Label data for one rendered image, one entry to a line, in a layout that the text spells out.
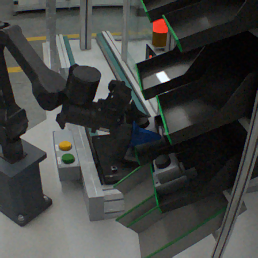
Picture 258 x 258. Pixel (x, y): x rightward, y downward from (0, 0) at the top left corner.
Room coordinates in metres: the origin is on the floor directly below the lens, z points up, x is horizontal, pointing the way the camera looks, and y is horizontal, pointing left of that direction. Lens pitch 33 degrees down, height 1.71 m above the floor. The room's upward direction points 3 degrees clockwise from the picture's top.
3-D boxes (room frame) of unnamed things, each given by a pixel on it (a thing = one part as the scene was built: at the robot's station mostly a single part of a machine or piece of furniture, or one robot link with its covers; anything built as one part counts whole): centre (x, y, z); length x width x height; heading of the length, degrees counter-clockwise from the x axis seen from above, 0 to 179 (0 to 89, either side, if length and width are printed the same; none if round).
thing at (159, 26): (1.21, -0.09, 1.33); 0.05 x 0.05 x 0.05
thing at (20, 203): (0.83, 0.33, 0.96); 0.15 x 0.15 x 0.20; 57
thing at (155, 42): (1.21, -0.09, 1.28); 0.05 x 0.05 x 0.05
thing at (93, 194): (1.22, 0.20, 0.91); 0.89 x 0.06 x 0.11; 16
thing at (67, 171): (1.02, 0.21, 0.93); 0.21 x 0.07 x 0.06; 16
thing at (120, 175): (1.00, -0.02, 0.96); 0.24 x 0.24 x 0.02; 16
